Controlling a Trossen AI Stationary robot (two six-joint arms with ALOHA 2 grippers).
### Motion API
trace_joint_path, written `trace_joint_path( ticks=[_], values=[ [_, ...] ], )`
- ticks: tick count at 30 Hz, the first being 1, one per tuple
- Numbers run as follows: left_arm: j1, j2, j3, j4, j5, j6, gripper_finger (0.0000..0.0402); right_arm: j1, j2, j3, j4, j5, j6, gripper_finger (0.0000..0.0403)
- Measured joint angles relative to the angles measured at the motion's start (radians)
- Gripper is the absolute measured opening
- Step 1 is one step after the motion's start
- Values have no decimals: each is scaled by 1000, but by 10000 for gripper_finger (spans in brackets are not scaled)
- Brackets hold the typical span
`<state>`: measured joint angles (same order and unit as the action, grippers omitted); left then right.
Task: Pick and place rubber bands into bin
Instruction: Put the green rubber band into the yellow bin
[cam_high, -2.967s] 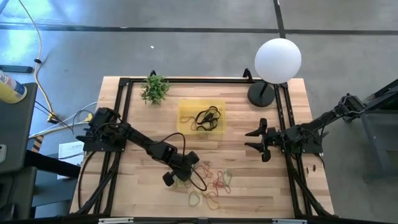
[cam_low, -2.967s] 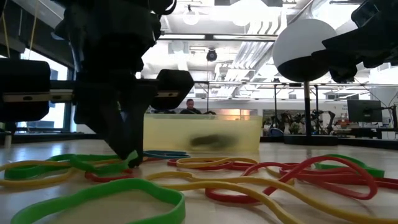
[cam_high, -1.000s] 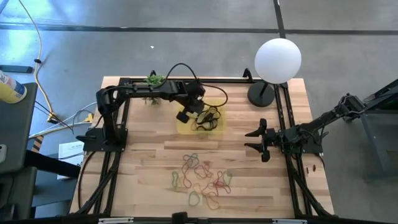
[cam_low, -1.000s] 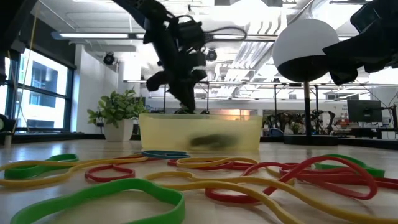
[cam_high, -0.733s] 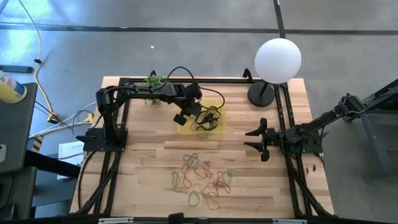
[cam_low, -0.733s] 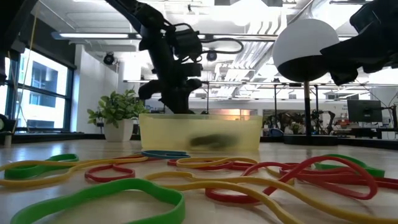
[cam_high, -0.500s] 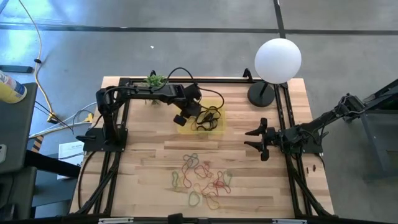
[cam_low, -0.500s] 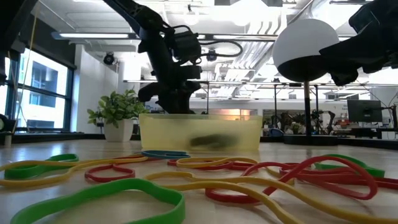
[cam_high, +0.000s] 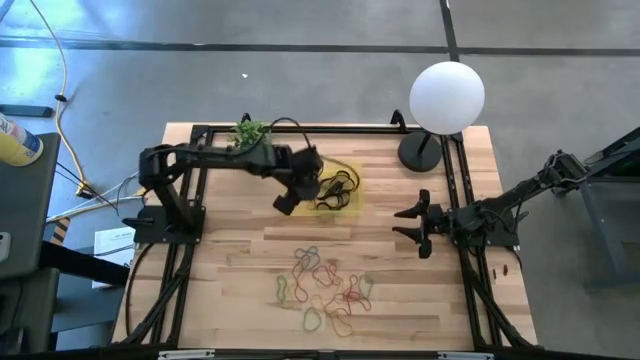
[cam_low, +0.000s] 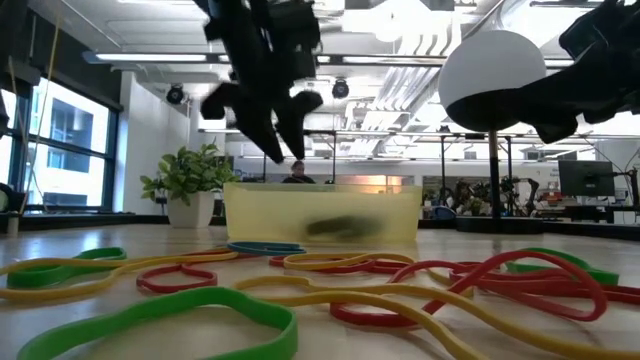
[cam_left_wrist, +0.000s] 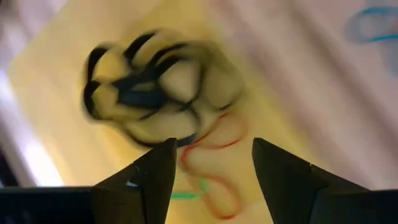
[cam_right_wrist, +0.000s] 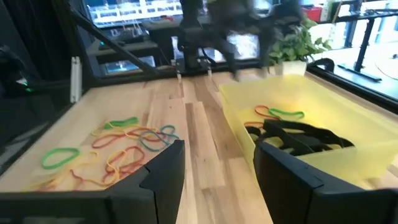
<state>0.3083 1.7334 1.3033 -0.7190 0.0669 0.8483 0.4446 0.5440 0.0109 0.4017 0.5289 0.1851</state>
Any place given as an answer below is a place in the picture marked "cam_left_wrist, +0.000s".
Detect teal rubber band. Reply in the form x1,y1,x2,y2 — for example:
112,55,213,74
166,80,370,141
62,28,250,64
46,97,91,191
345,6,398,44

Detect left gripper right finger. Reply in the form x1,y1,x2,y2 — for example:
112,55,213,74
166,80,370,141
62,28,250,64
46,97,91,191
251,138,370,224

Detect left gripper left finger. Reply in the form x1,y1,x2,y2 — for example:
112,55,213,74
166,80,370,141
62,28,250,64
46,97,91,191
92,138,178,224

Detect wide black rubber band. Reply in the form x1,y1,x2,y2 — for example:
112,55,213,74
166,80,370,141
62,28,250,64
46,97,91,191
115,79,171,109
123,30,158,63

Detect translucent yellow plastic bin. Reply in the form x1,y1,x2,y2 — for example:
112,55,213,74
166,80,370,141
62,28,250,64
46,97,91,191
6,0,315,224

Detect red rubber band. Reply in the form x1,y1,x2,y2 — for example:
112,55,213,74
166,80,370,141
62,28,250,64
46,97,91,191
179,112,250,221

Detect green rubber band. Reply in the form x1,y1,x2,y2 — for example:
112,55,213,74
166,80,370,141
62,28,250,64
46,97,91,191
169,179,211,201

